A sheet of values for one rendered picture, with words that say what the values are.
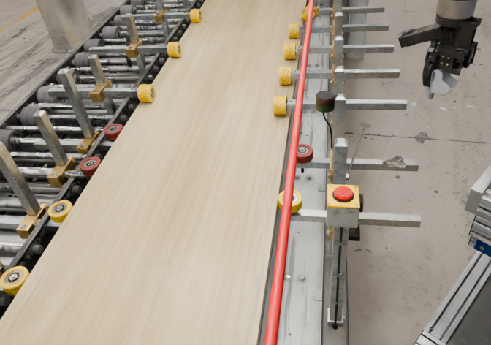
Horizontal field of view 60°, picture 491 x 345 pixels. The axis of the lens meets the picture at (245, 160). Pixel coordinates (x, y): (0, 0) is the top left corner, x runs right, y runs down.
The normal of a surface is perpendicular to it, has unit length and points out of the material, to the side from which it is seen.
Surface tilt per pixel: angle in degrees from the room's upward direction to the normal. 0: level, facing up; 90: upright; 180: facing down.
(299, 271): 0
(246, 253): 0
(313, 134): 0
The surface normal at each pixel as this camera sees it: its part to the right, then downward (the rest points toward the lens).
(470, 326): -0.10, -0.77
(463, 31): -0.70, 0.51
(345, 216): -0.16, 0.64
